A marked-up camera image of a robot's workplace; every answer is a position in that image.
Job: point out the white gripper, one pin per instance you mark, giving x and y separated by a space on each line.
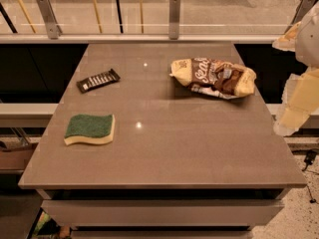
309 44

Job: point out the green and yellow sponge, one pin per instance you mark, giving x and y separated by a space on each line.
90 129

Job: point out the brown chip bag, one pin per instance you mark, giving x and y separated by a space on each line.
214 77

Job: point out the black snack bar wrapper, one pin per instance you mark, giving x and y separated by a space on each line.
98 81

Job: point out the glass railing panel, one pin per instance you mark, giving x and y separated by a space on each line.
197 17

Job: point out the right metal railing post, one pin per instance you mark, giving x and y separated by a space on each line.
302 9

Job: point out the metal railing post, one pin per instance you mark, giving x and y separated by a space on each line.
52 27
302 9
173 19

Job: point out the middle metal railing post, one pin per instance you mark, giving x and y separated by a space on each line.
173 19

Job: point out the left metal railing post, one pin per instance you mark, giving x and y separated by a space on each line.
52 27

